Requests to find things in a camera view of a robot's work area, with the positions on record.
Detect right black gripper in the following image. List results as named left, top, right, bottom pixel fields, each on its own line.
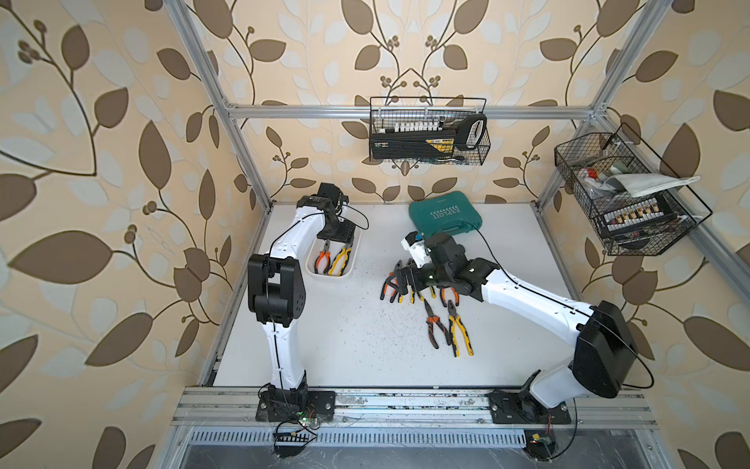
left=387, top=261, right=452, bottom=293

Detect small orange black pliers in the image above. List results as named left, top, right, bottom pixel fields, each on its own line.
left=314, top=240, right=332, bottom=275

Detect white plastic storage box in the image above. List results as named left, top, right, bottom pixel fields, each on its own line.
left=304, top=229, right=361, bottom=281

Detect yellow black combination pliers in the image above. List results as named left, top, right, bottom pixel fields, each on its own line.
left=398, top=286, right=417, bottom=304
left=327, top=242, right=353, bottom=277
left=447, top=300, right=474, bottom=358

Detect Greener orange black pliers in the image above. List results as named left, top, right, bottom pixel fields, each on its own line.
left=439, top=287, right=460, bottom=308

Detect orange handled long-nose pliers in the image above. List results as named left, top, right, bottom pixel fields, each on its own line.
left=423, top=300, right=451, bottom=350

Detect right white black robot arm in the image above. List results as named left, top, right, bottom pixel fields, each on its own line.
left=384, top=258, right=638, bottom=410

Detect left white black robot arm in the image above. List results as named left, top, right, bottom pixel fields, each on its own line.
left=247, top=183, right=357, bottom=412

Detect green plastic tool case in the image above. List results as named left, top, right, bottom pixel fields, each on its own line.
left=408, top=192, right=482, bottom=240

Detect black yellow tool case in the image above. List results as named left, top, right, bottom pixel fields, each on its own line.
left=369, top=130, right=457, bottom=160

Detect white paper booklet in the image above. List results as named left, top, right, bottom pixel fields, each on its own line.
left=604, top=173, right=700, bottom=197

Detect socket set tray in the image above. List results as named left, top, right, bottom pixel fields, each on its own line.
left=602, top=197, right=676, bottom=235

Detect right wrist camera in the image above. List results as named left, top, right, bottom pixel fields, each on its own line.
left=400, top=232, right=450, bottom=268

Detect back black wire basket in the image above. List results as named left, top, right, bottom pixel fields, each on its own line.
left=368, top=95, right=491, bottom=165

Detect black wire basket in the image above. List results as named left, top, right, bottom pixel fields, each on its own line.
left=368, top=95, right=491, bottom=165
left=555, top=123, right=713, bottom=256

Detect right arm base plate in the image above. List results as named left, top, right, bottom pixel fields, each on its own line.
left=487, top=390, right=572, bottom=425

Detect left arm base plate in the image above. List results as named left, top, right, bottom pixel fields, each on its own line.
left=255, top=386, right=336, bottom=423

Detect right black wire basket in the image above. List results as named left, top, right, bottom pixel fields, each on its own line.
left=555, top=123, right=713, bottom=256

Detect aluminium front rail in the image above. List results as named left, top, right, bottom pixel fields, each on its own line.
left=171, top=387, right=658, bottom=431

